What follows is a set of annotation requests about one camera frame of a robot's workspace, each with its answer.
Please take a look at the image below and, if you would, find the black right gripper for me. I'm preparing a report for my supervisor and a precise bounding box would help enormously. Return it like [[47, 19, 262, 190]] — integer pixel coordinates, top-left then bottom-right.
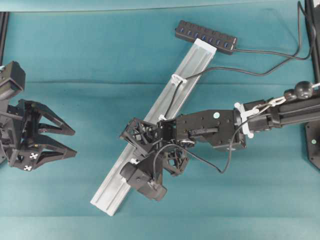
[[120, 118, 189, 176]]

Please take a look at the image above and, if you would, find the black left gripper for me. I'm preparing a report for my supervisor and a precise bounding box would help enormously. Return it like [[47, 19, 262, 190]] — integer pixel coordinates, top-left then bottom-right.
[[0, 99, 77, 170]]

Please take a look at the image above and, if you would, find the black USB cable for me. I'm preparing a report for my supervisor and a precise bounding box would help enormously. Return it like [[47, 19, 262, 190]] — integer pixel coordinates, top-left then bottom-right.
[[162, 0, 313, 121]]

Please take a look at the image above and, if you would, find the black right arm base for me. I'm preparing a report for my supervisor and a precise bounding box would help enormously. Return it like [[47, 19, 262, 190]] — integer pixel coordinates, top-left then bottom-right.
[[305, 120, 320, 170]]

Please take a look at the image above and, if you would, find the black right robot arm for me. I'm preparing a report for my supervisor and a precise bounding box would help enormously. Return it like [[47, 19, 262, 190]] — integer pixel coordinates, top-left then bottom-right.
[[120, 81, 320, 183]]

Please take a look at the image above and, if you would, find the black USB hub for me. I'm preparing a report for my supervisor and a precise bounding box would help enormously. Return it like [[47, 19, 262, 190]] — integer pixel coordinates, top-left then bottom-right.
[[175, 20, 238, 55]]

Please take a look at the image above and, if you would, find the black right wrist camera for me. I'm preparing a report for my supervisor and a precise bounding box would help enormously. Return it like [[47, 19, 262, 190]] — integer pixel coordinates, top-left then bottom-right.
[[120, 153, 167, 201]]

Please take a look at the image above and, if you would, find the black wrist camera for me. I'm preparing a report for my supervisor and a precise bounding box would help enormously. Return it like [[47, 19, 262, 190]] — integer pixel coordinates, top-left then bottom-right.
[[0, 61, 26, 101], [120, 153, 167, 201]]

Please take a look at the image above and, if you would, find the white cable-tie ring far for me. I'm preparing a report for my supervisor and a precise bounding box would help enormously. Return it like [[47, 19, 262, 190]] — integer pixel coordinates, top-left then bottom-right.
[[170, 73, 188, 87]]

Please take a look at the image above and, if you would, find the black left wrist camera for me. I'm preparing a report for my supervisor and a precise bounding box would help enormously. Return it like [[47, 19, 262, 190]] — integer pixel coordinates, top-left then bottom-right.
[[0, 61, 26, 101]]

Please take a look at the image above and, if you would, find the aluminium rail profile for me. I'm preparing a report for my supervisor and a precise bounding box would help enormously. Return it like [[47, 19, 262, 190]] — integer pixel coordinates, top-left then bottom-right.
[[89, 38, 217, 217]]

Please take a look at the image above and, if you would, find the black left frame post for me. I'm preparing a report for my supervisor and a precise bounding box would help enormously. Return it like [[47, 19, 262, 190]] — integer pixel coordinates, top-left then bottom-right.
[[0, 11, 10, 66]]

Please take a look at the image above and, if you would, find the black frame post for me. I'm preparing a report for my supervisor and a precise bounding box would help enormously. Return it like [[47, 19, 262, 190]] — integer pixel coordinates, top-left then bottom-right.
[[304, 0, 320, 83], [0, 11, 10, 66]]

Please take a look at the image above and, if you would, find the black right frame post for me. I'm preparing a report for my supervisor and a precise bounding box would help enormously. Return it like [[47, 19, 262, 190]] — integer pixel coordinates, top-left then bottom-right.
[[304, 0, 320, 83]]

